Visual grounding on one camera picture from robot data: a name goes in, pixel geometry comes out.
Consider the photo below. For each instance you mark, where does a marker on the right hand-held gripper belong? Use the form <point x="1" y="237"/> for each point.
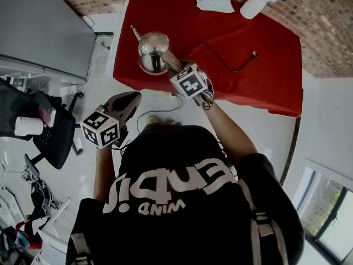
<point x="190" y="84"/>

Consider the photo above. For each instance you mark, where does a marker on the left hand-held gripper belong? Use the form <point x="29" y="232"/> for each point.
<point x="100" y="131"/>

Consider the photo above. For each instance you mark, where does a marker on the shiny steel teapot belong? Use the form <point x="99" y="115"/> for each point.
<point x="153" y="51"/>

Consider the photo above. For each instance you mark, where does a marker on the person's left forearm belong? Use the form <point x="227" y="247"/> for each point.
<point x="103" y="175"/>

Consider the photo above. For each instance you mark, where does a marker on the person's right forearm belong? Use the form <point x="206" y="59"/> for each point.
<point x="231" y="131"/>

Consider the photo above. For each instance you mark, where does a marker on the black office chair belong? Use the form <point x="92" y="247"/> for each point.
<point x="59" y="142"/>

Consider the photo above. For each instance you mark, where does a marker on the person's left shoe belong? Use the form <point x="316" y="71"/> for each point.
<point x="152" y="119"/>

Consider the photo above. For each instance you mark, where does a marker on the red notebook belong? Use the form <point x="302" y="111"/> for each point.
<point x="47" y="116"/>

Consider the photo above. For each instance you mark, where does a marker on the white cylindrical cup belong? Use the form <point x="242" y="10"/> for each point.
<point x="29" y="126"/>

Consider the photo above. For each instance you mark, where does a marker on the white paper sheet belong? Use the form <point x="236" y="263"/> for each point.
<point x="215" y="3"/>

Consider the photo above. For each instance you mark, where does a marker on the red tablecloth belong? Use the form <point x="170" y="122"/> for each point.
<point x="248" y="37"/>

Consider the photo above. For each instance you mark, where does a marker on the white vase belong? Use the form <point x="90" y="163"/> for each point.
<point x="252" y="5"/>

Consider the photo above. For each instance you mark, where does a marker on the grey cabinet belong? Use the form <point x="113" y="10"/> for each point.
<point x="41" y="26"/>

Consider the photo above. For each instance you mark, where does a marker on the person's black printed T-shirt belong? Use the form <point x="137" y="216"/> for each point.
<point x="176" y="230"/>

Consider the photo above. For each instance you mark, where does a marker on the black curved floor strip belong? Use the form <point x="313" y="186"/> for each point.
<point x="292" y="148"/>

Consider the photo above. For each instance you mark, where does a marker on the dark-framed window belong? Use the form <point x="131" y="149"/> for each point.
<point x="331" y="214"/>

